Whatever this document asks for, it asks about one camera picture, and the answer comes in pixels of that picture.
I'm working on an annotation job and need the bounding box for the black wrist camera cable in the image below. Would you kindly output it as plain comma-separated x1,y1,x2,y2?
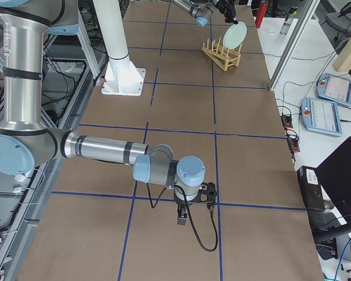
146,181,219,252

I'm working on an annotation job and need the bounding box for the far blue teach pendant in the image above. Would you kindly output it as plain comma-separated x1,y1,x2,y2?
316,73,351,107

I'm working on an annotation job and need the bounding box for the black monitor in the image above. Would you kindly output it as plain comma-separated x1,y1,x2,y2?
314,136,351,243

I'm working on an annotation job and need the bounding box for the brown paper table cover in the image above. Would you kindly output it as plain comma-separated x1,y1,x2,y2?
17,2,323,280

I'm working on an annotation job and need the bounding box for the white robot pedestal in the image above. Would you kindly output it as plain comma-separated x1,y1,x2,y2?
93,0,146,96

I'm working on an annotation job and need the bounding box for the aluminium side frame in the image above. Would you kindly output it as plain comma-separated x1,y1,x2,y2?
0,0,106,281

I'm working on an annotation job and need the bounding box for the near blue teach pendant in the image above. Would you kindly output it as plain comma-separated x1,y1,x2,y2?
301,97,342,136

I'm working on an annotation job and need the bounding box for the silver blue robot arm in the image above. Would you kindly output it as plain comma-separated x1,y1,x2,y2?
170,0,239,27

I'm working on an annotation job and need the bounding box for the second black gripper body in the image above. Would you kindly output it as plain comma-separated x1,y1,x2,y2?
174,190,199,217

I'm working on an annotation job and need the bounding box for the light green plate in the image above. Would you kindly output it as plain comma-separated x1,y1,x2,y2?
223,22,247,49

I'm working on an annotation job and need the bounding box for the black orange adapter box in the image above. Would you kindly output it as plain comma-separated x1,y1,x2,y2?
281,114,293,129

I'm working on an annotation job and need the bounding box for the wooden plate rack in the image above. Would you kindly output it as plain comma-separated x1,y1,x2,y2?
201,37,242,71

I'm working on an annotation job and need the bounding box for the aluminium frame post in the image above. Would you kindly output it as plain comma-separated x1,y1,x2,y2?
268,0,320,91

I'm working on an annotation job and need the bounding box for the clear water bottle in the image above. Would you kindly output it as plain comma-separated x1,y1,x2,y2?
279,6,298,36

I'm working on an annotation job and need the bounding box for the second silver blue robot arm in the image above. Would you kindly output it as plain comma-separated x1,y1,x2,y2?
0,1,205,224

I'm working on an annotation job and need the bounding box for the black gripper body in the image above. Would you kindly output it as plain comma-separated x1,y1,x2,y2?
216,0,236,17

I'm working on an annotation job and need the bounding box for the black computer box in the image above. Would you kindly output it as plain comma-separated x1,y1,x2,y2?
297,166,325,212

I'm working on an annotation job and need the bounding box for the blue teach pendant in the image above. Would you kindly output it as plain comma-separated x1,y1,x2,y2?
316,73,351,107
301,97,342,136

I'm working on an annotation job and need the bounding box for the red cylinder bottle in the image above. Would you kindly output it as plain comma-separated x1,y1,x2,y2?
255,0,269,29

